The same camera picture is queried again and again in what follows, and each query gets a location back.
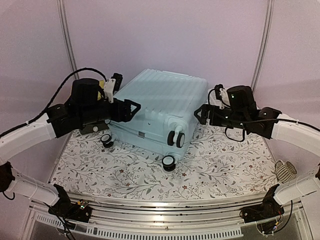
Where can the aluminium front rail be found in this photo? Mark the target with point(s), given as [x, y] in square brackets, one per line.
[200, 219]

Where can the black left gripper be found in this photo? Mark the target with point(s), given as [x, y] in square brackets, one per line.
[126, 116]

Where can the striped woven cup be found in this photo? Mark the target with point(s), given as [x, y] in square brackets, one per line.
[285, 171]

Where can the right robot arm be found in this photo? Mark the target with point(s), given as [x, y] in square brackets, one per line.
[239, 110]

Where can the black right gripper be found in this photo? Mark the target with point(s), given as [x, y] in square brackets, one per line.
[214, 120]

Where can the light blue hard-shell suitcase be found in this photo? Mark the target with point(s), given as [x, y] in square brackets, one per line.
[165, 123]

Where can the wall aluminium post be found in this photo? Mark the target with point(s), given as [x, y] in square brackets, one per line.
[62, 13]
[263, 44]

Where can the left wall aluminium post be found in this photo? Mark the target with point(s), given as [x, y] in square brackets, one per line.
[62, 13]

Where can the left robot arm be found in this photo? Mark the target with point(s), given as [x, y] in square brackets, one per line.
[87, 104]

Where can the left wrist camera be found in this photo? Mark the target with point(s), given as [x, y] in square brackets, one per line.
[112, 85]

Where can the floral white tablecloth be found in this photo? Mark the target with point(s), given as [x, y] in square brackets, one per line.
[218, 164]

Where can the right wall aluminium post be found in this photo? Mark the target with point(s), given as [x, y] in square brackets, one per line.
[263, 44]

